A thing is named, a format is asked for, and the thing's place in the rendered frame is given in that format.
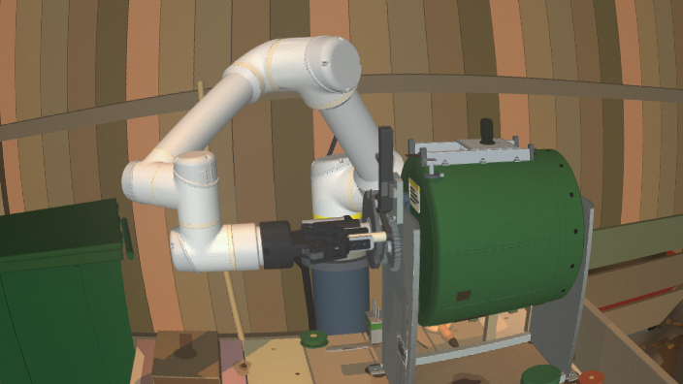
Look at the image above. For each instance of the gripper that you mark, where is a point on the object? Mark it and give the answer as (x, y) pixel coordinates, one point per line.
(276, 245)

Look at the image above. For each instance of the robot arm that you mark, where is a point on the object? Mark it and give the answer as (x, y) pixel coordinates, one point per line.
(203, 176)

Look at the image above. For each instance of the cream tumbler shaft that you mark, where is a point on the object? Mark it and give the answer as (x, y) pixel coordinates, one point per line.
(379, 237)

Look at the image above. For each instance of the black latch lever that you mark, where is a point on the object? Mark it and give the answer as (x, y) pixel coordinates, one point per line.
(385, 165)

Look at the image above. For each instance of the grey hatch bolt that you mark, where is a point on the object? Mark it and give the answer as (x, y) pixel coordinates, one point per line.
(430, 165)

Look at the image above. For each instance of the grey sliding hatch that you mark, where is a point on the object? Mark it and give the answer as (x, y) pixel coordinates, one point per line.
(469, 152)

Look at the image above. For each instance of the green compost tumbler drum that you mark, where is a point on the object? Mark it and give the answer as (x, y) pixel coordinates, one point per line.
(496, 240)

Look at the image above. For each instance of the black hatch knob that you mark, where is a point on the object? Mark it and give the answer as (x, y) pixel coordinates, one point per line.
(486, 131)

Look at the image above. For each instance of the wooden compost crate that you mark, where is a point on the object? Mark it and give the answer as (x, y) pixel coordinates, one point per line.
(629, 346)

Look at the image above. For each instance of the black round disc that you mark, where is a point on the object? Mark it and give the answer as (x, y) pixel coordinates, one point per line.
(372, 213)

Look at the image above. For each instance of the grey toothed wheel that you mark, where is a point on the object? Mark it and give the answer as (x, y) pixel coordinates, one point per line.
(395, 245)

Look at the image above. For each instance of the white green bit box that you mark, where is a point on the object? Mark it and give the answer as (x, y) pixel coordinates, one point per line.
(374, 322)

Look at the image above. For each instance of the green spool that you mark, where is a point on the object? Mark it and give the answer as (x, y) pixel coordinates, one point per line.
(314, 338)

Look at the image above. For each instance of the wooden pole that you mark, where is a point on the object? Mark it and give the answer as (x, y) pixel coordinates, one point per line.
(232, 298)

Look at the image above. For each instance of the green round lid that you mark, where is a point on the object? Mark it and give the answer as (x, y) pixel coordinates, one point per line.
(541, 375)

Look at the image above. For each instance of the dark green bin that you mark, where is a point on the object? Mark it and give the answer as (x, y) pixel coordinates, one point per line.
(58, 298)

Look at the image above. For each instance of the orange round lid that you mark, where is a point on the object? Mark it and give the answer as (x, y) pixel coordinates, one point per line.
(591, 377)

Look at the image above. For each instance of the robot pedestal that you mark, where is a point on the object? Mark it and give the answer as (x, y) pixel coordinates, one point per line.
(339, 298)

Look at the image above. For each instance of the grey tumbler stand frame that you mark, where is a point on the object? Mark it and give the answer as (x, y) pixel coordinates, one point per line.
(401, 320)

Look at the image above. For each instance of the green wall bench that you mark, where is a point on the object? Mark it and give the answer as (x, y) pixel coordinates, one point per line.
(635, 240)

